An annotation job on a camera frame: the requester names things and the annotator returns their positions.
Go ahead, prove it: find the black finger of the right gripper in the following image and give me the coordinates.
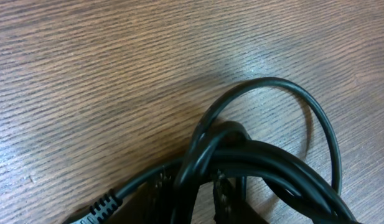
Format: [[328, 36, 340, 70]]
[[212, 170, 268, 224]]

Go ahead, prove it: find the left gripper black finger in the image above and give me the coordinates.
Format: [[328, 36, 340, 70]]
[[144, 174, 176, 224]]

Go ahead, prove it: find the black cable bundle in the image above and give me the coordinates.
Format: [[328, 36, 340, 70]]
[[62, 77, 362, 224]]

